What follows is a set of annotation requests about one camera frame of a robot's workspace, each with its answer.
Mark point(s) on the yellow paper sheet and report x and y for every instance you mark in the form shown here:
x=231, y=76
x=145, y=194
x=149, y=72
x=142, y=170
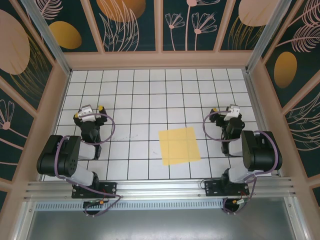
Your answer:
x=178, y=146

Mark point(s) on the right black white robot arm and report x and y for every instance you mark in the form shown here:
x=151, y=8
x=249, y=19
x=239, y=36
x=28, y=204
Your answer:
x=262, y=152

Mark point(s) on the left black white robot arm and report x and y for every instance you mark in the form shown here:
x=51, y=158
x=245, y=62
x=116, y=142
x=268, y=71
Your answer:
x=62, y=155

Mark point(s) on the grey metal sheet panel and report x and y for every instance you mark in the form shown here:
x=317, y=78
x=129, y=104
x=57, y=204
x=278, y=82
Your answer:
x=160, y=225

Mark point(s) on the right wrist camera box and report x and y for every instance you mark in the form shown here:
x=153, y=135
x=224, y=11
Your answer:
x=232, y=112

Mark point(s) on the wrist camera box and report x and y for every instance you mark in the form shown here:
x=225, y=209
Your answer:
x=232, y=112
x=86, y=112

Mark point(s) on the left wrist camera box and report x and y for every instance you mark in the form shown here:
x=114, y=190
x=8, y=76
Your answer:
x=86, y=112

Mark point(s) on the aluminium side rail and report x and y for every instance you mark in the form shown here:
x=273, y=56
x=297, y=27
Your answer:
x=254, y=100

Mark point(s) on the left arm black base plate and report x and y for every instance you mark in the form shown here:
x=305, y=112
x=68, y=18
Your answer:
x=110, y=188

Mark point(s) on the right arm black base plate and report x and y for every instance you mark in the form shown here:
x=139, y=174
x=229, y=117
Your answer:
x=212, y=190

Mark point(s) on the aluminium corner post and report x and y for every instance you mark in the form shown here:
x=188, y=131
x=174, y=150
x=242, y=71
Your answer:
x=266, y=35
x=48, y=41

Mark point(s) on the long aluminium base rail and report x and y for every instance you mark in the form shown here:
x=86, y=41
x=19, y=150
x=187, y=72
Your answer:
x=160, y=187

